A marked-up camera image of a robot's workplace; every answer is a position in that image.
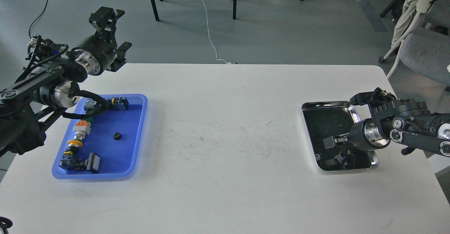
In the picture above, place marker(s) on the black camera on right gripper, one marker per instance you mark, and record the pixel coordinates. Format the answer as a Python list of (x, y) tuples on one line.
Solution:
[(373, 99)]

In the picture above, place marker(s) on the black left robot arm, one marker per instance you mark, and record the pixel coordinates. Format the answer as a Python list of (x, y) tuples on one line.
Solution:
[(49, 86)]

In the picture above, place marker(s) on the black square push button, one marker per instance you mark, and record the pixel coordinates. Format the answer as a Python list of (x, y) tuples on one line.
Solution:
[(91, 164)]

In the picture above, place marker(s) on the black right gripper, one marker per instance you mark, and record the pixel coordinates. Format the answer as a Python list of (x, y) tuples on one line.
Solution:
[(356, 136)]

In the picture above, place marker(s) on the grey office chair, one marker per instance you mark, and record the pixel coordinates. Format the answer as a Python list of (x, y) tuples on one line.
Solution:
[(424, 50)]

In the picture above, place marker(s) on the red emergency stop button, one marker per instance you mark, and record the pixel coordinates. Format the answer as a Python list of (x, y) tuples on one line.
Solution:
[(118, 103)]

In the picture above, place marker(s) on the blue plastic tray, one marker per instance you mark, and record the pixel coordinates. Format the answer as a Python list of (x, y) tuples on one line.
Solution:
[(118, 157)]

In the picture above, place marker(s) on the steel metal tray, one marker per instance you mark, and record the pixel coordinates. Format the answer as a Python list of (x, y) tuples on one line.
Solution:
[(325, 119)]

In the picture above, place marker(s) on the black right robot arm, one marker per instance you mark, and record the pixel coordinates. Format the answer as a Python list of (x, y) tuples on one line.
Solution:
[(406, 122)]

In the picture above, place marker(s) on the beige jacket on chair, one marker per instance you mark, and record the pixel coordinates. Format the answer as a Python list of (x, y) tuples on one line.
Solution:
[(411, 12)]

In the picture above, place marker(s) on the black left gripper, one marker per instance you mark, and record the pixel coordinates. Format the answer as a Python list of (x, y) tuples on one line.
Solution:
[(99, 51)]

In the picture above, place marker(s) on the orange white push button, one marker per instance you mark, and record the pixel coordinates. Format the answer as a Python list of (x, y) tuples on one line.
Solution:
[(81, 129)]

